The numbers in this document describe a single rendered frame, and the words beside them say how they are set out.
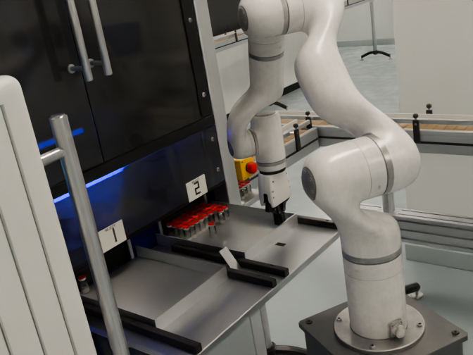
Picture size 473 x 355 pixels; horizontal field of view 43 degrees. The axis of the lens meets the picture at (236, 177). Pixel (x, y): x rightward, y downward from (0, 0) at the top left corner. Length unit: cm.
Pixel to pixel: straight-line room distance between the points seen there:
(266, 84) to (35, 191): 86
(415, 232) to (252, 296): 124
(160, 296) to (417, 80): 186
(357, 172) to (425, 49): 189
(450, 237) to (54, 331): 192
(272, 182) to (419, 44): 148
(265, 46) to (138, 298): 70
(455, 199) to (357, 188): 204
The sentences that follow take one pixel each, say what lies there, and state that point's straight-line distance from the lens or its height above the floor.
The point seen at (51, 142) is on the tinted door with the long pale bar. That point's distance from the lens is 148.
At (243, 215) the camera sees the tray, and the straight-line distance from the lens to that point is 191.
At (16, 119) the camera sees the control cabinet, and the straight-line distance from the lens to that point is 79.
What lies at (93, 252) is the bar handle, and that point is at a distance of 90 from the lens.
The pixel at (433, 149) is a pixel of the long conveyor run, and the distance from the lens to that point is 238.
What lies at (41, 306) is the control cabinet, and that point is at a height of 126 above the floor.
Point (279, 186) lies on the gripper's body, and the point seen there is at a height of 103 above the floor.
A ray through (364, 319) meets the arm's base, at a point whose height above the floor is 92.
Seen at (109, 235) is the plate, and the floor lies 103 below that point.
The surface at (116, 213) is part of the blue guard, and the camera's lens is 161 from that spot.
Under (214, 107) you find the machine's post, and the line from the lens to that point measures 186.
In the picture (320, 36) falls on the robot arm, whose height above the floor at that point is 147.
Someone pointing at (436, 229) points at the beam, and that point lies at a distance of 254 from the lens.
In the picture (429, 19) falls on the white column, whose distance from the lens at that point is 293.
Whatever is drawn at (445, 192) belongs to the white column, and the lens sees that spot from 314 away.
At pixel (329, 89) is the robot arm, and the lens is 120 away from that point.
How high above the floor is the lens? 163
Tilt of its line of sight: 19 degrees down
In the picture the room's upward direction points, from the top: 10 degrees counter-clockwise
